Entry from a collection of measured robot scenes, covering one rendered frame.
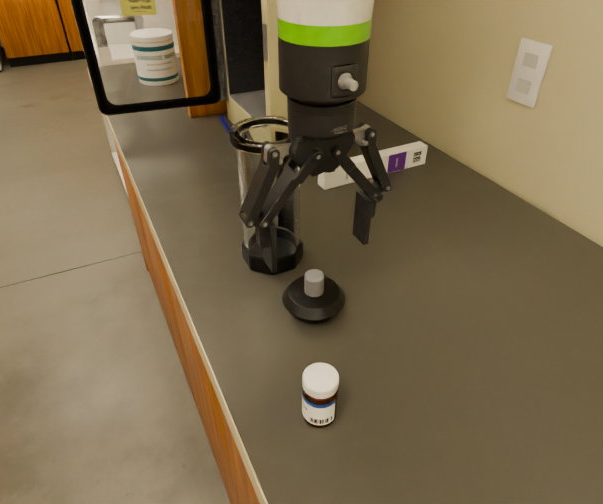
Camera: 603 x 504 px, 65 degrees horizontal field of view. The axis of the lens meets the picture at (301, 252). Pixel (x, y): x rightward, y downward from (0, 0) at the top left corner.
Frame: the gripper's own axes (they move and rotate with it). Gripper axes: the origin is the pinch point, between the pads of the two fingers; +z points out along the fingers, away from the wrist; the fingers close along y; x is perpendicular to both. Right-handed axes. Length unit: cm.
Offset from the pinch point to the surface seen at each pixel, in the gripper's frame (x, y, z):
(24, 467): 62, -68, 106
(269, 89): 46.2, 12.9, -5.0
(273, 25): 46, 14, -17
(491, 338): -15.9, 19.3, 11.7
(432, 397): -20.0, 5.7, 11.7
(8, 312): 142, -73, 107
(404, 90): 57, 56, 5
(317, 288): -1.1, -0.4, 6.7
